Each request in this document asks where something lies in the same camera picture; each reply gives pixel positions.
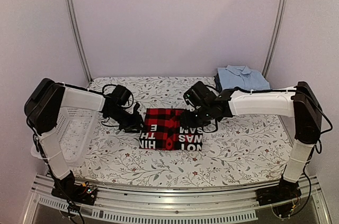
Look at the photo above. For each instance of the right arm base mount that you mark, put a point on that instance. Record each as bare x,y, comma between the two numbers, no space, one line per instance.
285,194

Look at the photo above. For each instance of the red black plaid shirt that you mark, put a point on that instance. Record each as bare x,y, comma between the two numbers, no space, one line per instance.
165,130

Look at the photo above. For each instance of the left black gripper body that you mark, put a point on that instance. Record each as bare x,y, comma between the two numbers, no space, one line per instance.
126,123

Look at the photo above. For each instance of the aluminium front rail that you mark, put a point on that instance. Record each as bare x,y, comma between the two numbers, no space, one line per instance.
137,204

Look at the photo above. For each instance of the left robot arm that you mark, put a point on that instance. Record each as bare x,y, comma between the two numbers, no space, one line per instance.
42,112

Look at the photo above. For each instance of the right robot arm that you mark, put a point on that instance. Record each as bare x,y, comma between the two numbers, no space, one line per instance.
298,102

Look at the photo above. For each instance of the light blue shirt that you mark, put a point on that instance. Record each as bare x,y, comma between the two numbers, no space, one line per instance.
241,76

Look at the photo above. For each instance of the right aluminium post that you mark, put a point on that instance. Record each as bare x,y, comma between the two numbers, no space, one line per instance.
274,37

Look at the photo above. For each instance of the aluminium post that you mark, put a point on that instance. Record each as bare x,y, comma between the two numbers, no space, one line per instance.
274,37
78,40

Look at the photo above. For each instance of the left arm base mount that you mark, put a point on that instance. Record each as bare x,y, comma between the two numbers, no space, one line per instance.
83,193

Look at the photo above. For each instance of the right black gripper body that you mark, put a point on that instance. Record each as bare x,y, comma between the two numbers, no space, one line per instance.
202,118

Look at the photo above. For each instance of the dark shirts stack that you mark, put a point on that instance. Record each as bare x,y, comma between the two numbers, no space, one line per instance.
217,83

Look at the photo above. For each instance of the left aluminium post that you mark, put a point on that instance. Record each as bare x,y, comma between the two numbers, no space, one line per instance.
78,40

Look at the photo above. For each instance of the white plastic basket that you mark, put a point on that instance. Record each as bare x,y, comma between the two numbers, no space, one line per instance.
73,130

